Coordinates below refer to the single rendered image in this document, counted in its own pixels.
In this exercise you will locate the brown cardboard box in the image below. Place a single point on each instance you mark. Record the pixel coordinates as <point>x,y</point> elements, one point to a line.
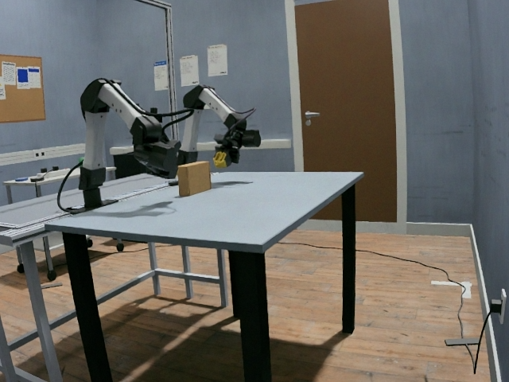
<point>194,179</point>

